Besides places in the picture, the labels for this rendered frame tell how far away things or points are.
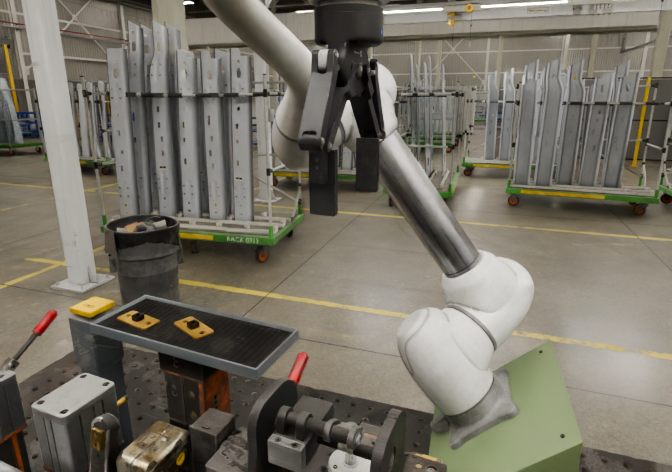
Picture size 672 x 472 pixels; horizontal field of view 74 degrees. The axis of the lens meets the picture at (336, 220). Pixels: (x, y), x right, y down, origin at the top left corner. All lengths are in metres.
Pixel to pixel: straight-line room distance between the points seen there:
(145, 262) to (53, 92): 1.58
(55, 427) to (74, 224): 3.49
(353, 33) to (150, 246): 2.85
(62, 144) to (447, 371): 3.61
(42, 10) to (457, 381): 3.83
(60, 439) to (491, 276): 0.89
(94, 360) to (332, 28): 0.82
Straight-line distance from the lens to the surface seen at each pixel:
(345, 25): 0.50
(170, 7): 8.10
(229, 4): 0.63
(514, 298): 1.17
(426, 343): 1.07
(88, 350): 1.07
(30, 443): 1.53
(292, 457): 0.63
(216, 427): 0.76
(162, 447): 0.77
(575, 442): 0.99
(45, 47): 4.17
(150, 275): 3.33
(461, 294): 1.13
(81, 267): 4.39
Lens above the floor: 1.57
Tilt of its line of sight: 15 degrees down
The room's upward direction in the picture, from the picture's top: straight up
